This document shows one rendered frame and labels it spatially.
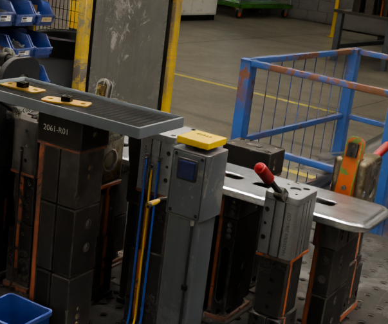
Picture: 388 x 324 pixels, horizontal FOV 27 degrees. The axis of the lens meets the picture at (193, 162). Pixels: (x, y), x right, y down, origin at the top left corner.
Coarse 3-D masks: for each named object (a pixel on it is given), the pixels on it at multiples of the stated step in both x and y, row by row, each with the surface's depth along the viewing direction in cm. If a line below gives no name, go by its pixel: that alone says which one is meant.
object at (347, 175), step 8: (352, 136) 167; (352, 144) 166; (360, 144) 166; (344, 152) 168; (352, 152) 166; (360, 152) 166; (344, 160) 167; (352, 160) 167; (360, 160) 167; (344, 168) 167; (352, 168) 167; (344, 176) 167; (352, 176) 167; (336, 184) 168; (344, 184) 167; (352, 184) 167; (344, 192) 167; (352, 192) 167
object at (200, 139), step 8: (184, 136) 128; (192, 136) 129; (200, 136) 130; (208, 136) 130; (216, 136) 131; (192, 144) 128; (200, 144) 127; (208, 144) 126; (216, 144) 128; (224, 144) 131
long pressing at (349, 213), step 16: (128, 160) 169; (240, 176) 168; (256, 176) 169; (224, 192) 158; (240, 192) 156; (256, 192) 158; (320, 192) 163; (336, 192) 164; (320, 208) 153; (336, 208) 154; (352, 208) 155; (368, 208) 157; (384, 208) 159; (336, 224) 147; (352, 224) 146; (368, 224) 148
